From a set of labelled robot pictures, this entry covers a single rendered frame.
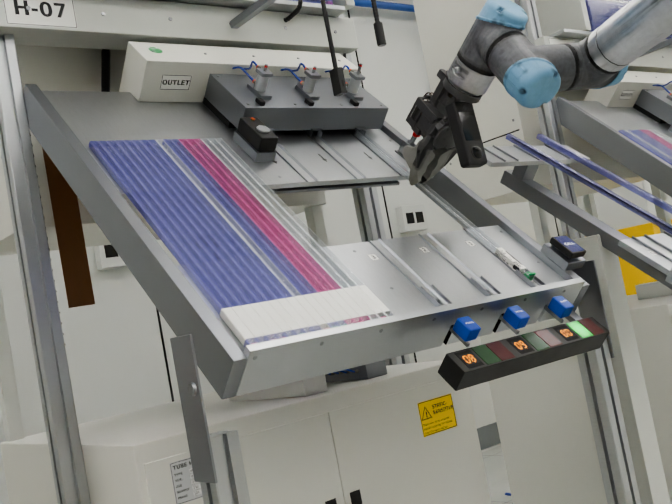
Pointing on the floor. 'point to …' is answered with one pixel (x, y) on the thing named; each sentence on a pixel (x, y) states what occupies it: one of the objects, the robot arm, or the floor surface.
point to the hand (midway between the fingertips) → (420, 181)
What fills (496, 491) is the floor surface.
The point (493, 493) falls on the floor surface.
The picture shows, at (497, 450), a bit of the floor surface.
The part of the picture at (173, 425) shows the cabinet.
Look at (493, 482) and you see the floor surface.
